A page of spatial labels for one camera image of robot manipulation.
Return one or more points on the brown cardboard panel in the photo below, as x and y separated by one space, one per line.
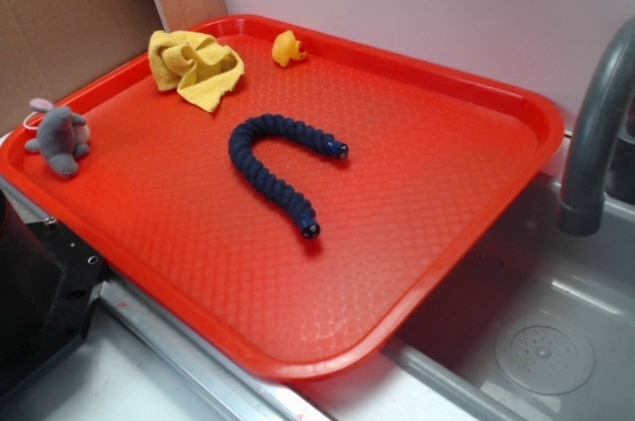
50 48

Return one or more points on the yellow rubber duck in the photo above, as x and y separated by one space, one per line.
287 48

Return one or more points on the gray plush animal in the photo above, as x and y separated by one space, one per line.
61 136

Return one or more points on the gray plastic sink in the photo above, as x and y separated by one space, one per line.
532 324

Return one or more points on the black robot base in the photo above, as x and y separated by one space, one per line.
49 284

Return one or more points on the red plastic tray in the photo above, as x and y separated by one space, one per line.
436 155

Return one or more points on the yellow cloth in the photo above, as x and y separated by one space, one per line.
194 65

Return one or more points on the gray faucet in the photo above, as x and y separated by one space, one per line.
600 160

